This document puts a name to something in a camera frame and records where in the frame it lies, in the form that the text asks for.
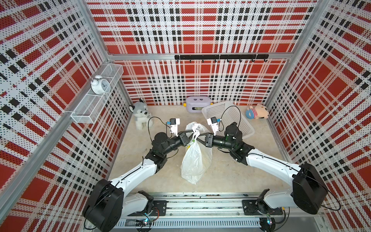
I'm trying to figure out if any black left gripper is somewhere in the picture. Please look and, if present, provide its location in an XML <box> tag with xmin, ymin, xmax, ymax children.
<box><xmin>162</xmin><ymin>130</ymin><xmax>196</xmax><ymax>156</ymax></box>

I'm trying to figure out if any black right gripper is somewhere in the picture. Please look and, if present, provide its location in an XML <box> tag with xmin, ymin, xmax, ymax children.
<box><xmin>195</xmin><ymin>132</ymin><xmax>235</xmax><ymax>151</ymax></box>

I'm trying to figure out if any translucent white plastic bag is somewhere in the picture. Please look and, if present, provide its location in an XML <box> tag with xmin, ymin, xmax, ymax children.
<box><xmin>181</xmin><ymin>121</ymin><xmax>213</xmax><ymax>185</ymax></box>

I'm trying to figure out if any white perforated plastic basket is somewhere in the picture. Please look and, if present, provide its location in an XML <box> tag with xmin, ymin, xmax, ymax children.
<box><xmin>202</xmin><ymin>101</ymin><xmax>255</xmax><ymax>139</ymax></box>

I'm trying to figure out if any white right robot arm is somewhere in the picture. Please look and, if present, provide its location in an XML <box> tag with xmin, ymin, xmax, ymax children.
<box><xmin>197</xmin><ymin>122</ymin><xmax>328</xmax><ymax>215</ymax></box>

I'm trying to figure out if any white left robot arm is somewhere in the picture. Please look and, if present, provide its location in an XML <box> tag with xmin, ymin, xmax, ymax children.
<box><xmin>82</xmin><ymin>130</ymin><xmax>193</xmax><ymax>232</ymax></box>

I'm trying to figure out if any grey white husky plush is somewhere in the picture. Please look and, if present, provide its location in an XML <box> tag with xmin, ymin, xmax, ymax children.
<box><xmin>129</xmin><ymin>98</ymin><xmax>154</xmax><ymax>130</ymax></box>

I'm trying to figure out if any pink pig plush toy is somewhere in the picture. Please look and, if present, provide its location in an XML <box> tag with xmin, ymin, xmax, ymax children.
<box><xmin>245</xmin><ymin>104</ymin><xmax>269</xmax><ymax>119</ymax></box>

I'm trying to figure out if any white alarm clock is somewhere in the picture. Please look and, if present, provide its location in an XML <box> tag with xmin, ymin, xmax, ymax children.
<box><xmin>90</xmin><ymin>75</ymin><xmax>111</xmax><ymax>95</ymax></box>

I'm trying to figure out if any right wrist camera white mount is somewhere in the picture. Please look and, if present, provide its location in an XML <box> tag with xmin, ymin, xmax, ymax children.
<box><xmin>207</xmin><ymin>117</ymin><xmax>221</xmax><ymax>136</ymax></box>

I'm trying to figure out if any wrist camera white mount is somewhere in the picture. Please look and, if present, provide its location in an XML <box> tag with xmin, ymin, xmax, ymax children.
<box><xmin>166</xmin><ymin>118</ymin><xmax>180</xmax><ymax>136</ymax></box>
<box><xmin>207</xmin><ymin>117</ymin><xmax>221</xmax><ymax>136</ymax></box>

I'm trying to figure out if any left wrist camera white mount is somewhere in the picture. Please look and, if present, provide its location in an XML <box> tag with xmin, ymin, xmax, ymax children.
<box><xmin>166</xmin><ymin>118</ymin><xmax>180</xmax><ymax>136</ymax></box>

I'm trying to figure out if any black left camera cable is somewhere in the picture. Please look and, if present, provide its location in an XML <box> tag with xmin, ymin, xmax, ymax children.
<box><xmin>147</xmin><ymin>115</ymin><xmax>170</xmax><ymax>143</ymax></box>

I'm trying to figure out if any black camera cable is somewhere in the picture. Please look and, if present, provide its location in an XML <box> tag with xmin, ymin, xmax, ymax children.
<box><xmin>218</xmin><ymin>105</ymin><xmax>242</xmax><ymax>132</ymax></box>
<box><xmin>147</xmin><ymin>115</ymin><xmax>170</xmax><ymax>143</ymax></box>

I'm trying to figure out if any black right camera cable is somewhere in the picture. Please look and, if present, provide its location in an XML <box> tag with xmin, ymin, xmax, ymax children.
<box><xmin>218</xmin><ymin>105</ymin><xmax>242</xmax><ymax>132</ymax></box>

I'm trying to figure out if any metal base rail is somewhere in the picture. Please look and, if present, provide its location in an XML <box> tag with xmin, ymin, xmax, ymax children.
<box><xmin>114</xmin><ymin>192</ymin><xmax>330</xmax><ymax>232</ymax></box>

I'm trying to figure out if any black wall hook rail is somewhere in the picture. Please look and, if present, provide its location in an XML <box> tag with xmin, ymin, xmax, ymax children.
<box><xmin>174</xmin><ymin>54</ymin><xmax>269</xmax><ymax>61</ymax></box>

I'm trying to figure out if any white wire mesh shelf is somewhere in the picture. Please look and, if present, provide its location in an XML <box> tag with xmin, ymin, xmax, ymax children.
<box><xmin>71</xmin><ymin>63</ymin><xmax>123</xmax><ymax>124</ymax></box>

